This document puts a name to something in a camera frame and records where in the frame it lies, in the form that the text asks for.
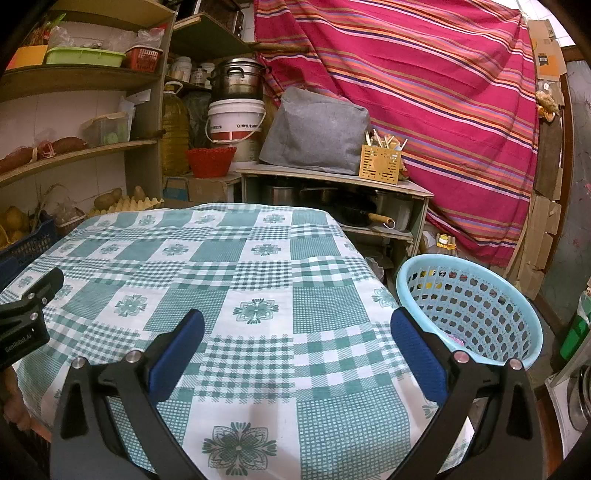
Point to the white plastic bucket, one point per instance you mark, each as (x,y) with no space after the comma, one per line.
(235,121)

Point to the low wooden cabinet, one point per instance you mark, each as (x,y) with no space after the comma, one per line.
(406,187)

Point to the yellow plastic container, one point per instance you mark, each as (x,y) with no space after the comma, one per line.
(28,57)

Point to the large steel pot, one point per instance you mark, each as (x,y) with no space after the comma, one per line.
(239,81)

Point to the egg carton tray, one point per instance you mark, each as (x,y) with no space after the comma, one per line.
(124,206)

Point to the light blue plastic basket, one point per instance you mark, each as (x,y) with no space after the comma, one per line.
(475,304)

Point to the large yellow oil bottle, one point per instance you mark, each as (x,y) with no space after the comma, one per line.
(175,131)

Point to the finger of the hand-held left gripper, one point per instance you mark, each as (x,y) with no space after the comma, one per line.
(41,286)

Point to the bundle of utensils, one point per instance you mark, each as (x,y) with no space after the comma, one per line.
(385,140)

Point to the wooden shelf unit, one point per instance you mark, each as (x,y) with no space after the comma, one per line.
(78,81)

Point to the green plastic object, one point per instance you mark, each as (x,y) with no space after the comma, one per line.
(575,332)

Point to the grey fabric cover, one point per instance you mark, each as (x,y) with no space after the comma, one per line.
(314,131)

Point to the small steel pot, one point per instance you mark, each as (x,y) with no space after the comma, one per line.
(279,194)

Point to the small red basket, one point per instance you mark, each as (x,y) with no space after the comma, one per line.
(144,58)

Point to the cream plastic bucket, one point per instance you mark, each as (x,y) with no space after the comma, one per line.
(248,150)

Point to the yellow utensil holder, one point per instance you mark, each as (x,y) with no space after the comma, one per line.
(381,165)

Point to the small oil bottle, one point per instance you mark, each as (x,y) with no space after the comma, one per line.
(446,242)

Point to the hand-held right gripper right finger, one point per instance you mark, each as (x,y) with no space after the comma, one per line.
(418,357)

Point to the clear plastic container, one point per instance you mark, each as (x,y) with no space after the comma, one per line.
(106,130)

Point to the black frying pan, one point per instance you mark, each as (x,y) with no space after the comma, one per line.
(360,213)

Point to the green checked tablecloth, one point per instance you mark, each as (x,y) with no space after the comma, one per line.
(258,295)

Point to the green plastic tray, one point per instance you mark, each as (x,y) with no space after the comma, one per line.
(85,57)

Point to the red plastic basket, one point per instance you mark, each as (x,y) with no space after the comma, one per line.
(211,162)

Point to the cardboard box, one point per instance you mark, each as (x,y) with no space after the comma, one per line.
(203,189)

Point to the yellow fruits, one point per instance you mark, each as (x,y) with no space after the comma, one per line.
(14,224)

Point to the dark blue crate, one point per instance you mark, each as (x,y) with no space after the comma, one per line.
(27,249)

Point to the pile of sweet potatoes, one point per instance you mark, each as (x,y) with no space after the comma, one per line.
(41,154)

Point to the red striped cloth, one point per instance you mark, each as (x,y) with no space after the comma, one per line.
(415,92)

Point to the row of jars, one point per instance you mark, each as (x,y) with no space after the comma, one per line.
(189,71)

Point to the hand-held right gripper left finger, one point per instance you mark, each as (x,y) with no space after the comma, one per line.
(178,357)

